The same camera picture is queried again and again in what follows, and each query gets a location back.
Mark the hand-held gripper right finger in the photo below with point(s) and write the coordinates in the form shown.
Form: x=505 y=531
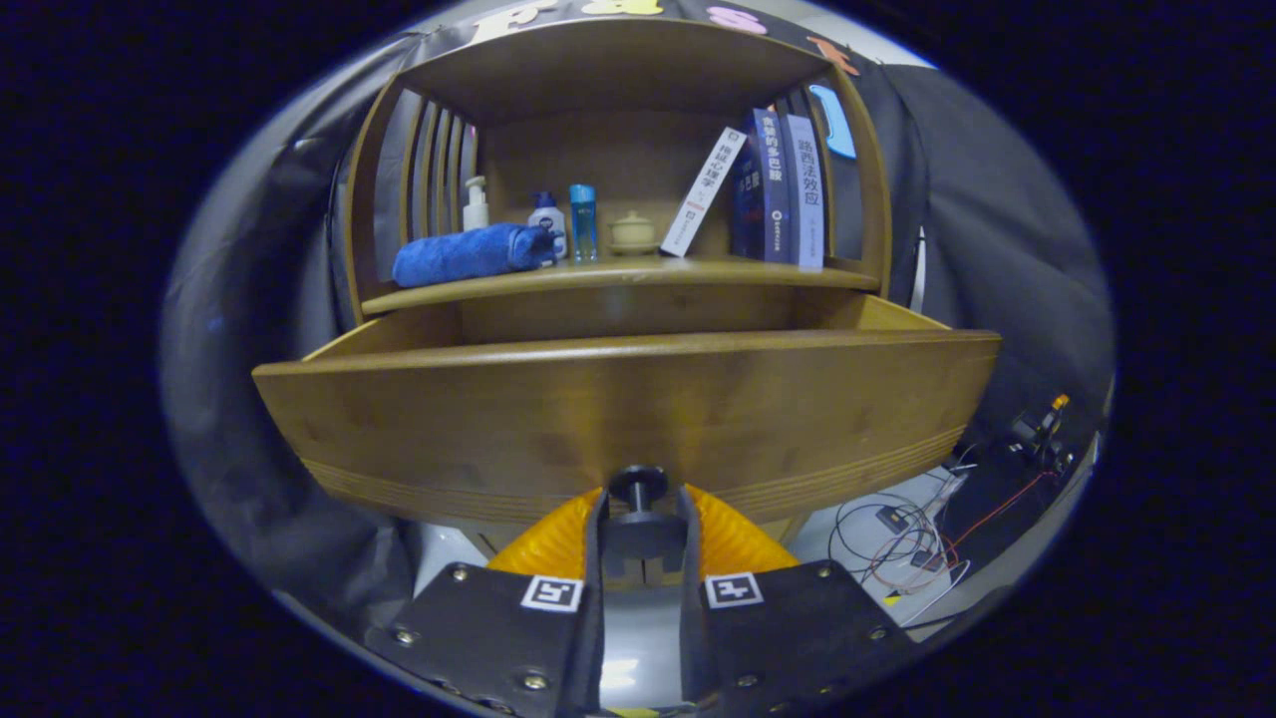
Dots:
x=788 y=638

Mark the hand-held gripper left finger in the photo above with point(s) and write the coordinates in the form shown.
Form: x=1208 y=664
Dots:
x=498 y=638

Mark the wooden drawer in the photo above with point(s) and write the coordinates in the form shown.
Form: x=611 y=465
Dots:
x=598 y=419

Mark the wooden countertop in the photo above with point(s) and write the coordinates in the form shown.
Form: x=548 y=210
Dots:
x=618 y=275

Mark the wooden cabinet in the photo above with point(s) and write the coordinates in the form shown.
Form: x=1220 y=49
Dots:
x=618 y=70

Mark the orange and black tool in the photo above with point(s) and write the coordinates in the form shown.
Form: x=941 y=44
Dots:
x=1042 y=429

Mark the blue rolled towel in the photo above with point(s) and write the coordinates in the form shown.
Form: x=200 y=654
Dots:
x=464 y=254

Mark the white lotion bottle blue cap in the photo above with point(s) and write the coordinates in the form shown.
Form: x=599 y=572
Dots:
x=547 y=221

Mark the clear blue bottle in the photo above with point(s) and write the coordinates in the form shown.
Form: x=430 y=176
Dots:
x=584 y=224

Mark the beige lidded teacup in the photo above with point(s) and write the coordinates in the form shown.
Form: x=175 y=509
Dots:
x=632 y=234

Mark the white pump bottle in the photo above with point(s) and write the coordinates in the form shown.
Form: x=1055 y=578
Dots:
x=477 y=211

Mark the light purple book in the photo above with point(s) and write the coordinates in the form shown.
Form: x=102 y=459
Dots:
x=807 y=194

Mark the dark blue book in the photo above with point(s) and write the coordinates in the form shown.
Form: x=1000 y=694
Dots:
x=770 y=189

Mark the white book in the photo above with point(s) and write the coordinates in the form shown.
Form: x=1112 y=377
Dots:
x=703 y=194

